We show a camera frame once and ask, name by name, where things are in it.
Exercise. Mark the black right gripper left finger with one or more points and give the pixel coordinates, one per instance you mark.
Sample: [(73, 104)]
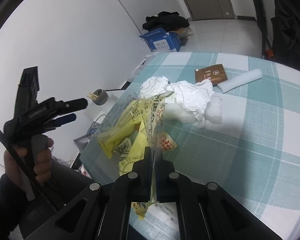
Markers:
[(135, 186)]

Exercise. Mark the white foam tube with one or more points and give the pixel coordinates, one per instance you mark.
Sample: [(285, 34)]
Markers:
[(240, 80)]

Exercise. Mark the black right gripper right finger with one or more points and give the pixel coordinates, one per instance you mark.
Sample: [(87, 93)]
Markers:
[(172, 187)]

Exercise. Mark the dark sleeve forearm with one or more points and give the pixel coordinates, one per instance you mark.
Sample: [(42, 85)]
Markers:
[(13, 206)]

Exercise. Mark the red checkered small packet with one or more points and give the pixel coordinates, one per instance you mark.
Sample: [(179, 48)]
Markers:
[(167, 143)]

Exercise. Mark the yellow clear snack wrapper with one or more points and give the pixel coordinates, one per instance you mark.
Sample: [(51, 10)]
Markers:
[(156, 115)]

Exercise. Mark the white foam block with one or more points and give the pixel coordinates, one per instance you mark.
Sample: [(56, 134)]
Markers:
[(212, 113)]

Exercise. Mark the black hanging jacket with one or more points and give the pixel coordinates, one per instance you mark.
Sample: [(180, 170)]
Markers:
[(286, 35)]

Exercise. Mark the black clothes pile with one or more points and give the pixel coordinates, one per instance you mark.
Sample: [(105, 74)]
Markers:
[(169, 21)]

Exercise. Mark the brown square sachet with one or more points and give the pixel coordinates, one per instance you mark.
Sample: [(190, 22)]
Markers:
[(216, 74)]

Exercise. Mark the yellow snack bag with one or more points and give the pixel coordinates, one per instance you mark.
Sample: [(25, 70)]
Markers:
[(128, 137)]

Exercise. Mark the grey cup with chopsticks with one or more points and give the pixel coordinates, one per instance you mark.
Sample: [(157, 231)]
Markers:
[(99, 97)]

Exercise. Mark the teal checkered tablecloth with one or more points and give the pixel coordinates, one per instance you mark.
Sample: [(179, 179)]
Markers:
[(254, 154)]

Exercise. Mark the blue facial tissue carton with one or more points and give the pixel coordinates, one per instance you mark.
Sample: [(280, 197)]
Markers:
[(160, 40)]

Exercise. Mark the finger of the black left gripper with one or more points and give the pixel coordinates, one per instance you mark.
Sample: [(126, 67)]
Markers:
[(71, 106)]

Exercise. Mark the crumpled white tissue paper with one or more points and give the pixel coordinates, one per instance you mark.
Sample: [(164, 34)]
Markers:
[(193, 97)]

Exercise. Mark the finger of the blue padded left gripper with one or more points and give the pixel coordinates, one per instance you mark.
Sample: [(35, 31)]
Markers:
[(62, 120)]

